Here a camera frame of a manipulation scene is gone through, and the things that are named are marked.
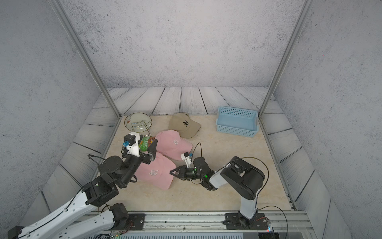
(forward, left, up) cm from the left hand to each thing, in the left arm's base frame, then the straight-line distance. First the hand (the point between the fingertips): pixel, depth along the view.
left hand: (150, 139), depth 63 cm
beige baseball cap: (+35, -10, -28) cm, 46 cm away
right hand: (-5, -6, -25) cm, 26 cm away
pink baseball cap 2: (-4, +2, -27) cm, 27 cm away
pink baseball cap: (+17, -3, -29) cm, 34 cm away
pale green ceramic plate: (+34, +19, -21) cm, 44 cm away
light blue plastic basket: (+39, -54, -32) cm, 74 cm away
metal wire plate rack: (+29, +19, -23) cm, 41 cm away
